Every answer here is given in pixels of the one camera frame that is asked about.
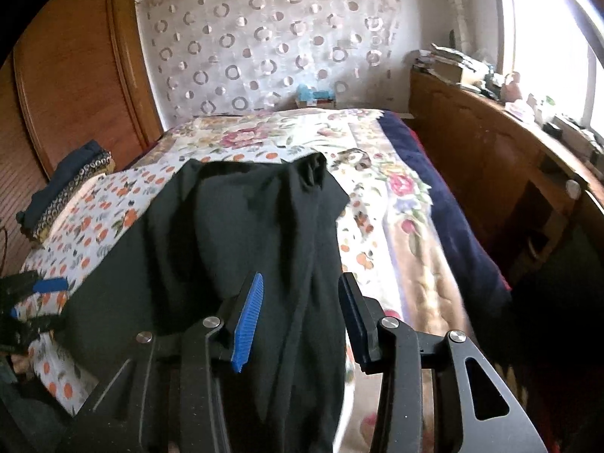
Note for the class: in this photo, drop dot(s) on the wooden sideboard cabinet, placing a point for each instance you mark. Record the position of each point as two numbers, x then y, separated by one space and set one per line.
531 203

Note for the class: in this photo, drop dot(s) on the folded navy garment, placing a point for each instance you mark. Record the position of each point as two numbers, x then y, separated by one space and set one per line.
61 184

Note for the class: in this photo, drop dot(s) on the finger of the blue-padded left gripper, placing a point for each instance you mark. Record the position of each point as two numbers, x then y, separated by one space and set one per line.
52 285

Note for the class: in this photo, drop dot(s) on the black Superman t-shirt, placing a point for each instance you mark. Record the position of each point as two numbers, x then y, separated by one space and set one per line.
211 226

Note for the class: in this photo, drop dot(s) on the orange-print white garment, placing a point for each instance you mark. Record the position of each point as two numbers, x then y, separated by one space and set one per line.
87 231

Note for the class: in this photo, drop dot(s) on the window with white frame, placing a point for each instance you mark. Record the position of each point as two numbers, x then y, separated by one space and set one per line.
557 48

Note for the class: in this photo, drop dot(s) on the navy blue blanket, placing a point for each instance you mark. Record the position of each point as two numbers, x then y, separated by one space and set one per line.
484 289

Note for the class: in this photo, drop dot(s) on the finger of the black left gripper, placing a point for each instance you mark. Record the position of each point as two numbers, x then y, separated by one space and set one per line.
39 323

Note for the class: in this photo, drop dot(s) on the blue tissue box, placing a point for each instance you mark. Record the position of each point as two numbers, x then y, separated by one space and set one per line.
307 97

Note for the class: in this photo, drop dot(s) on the stack of papers and books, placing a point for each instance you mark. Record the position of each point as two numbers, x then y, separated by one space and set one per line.
451 66

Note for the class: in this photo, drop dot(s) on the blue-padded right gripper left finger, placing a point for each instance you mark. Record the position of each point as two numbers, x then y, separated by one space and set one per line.
246 322

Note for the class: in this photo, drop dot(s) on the circle-patterned sheer curtain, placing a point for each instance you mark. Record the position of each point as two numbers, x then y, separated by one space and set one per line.
232 57

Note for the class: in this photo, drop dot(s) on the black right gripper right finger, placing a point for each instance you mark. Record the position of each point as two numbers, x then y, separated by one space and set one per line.
361 316

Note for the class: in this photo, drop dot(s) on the pink figurine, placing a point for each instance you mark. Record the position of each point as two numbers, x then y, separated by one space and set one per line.
511 90

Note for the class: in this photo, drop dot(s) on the floral bed quilt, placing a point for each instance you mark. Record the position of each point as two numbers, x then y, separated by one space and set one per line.
386 236

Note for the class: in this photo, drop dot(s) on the wooden louvered wardrobe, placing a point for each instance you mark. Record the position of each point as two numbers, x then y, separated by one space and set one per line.
76 74

